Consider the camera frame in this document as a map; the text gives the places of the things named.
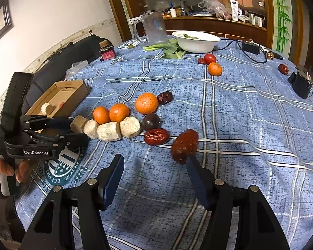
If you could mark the black pouch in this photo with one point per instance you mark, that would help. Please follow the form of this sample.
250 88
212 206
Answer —
301 84

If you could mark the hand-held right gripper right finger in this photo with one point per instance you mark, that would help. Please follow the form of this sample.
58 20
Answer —
198 185

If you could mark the brown walnut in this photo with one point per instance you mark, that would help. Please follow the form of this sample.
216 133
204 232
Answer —
270 55

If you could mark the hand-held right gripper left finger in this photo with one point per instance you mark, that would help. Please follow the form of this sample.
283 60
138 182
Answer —
112 182

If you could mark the dark picture frame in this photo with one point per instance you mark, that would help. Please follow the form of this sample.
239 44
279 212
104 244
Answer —
0 24

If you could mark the dark purple passion fruit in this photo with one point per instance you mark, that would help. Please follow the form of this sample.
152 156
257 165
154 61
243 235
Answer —
151 122

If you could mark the green leafy vegetable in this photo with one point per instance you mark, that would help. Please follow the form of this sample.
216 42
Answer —
169 49

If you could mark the tan yam chunk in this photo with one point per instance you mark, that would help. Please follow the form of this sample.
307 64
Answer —
78 124

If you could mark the orange mandarin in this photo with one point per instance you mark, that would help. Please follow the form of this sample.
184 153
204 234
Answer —
215 69
119 112
101 115
146 103

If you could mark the dark jar with pink label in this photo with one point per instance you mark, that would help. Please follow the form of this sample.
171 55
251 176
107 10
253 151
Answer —
107 52

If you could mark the wooden sideboard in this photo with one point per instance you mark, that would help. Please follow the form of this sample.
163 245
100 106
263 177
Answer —
114 10

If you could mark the blue plaid tablecloth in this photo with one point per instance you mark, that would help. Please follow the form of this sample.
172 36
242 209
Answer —
237 125

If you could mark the brown cardboard box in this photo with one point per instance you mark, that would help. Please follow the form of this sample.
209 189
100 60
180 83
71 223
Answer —
67 88

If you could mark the dark red date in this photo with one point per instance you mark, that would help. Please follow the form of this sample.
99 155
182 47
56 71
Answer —
164 97

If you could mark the black power adapter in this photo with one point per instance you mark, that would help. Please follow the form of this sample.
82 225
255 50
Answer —
250 47

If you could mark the person's left hand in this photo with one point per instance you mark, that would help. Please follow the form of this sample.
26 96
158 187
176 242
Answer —
0 168

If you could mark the white bowl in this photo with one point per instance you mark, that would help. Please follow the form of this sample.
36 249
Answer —
195 43

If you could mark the green bamboo wall decal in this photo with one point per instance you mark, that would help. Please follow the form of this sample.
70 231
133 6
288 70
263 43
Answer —
283 18

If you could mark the tall white box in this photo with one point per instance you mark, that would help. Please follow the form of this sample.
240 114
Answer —
235 10

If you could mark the green leaf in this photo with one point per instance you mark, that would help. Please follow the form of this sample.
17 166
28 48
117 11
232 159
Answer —
191 36

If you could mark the clear plastic bag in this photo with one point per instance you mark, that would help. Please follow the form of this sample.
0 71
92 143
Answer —
77 69

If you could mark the translucent plastic bag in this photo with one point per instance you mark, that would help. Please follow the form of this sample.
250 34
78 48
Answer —
216 6

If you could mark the black leather sofa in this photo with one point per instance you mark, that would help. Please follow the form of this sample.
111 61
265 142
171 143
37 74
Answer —
67 54

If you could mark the clear plastic pitcher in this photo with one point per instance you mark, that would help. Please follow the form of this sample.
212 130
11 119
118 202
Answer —
152 27

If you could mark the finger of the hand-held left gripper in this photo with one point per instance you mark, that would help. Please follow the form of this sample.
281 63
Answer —
67 138
54 123

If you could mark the white yam chunk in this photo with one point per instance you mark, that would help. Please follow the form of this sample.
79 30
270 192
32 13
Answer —
47 108
130 126
109 132
91 129

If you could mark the large red date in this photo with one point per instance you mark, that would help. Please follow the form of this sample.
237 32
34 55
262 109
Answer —
184 145

